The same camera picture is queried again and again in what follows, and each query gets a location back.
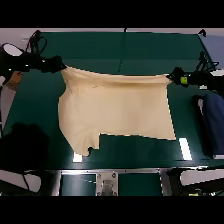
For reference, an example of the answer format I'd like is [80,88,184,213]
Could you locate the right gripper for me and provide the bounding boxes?
[166,66,190,87]

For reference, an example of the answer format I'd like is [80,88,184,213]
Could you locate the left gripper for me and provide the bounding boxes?
[41,54,67,75]

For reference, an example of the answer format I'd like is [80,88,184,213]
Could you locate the cream T-shirt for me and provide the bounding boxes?
[57,65,177,158]

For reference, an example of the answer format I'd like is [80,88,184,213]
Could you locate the navy blue garment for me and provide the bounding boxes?
[193,93,224,158]

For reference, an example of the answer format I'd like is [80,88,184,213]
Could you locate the black garment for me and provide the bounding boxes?
[0,122,51,174]

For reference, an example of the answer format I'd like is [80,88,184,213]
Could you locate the black cable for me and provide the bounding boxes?
[198,51,220,73]
[25,29,48,57]

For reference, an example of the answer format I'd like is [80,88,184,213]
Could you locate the silver frame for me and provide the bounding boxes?
[33,165,224,197]

